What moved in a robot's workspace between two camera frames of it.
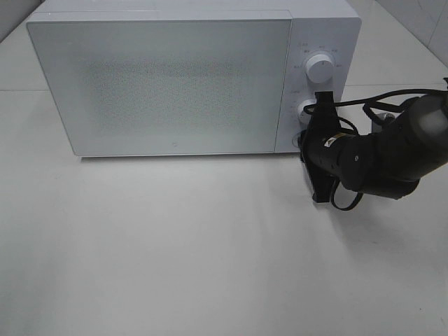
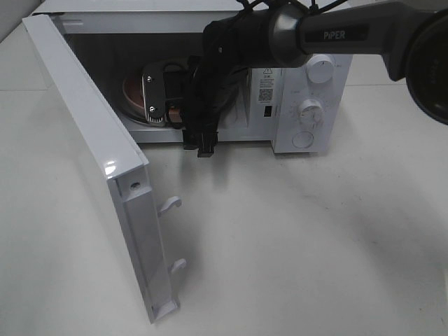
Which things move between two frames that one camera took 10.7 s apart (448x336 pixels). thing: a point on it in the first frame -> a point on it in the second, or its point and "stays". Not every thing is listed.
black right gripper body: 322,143 -> 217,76
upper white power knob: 319,68 stays
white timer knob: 304,117 stays
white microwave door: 129,84 -> 115,162
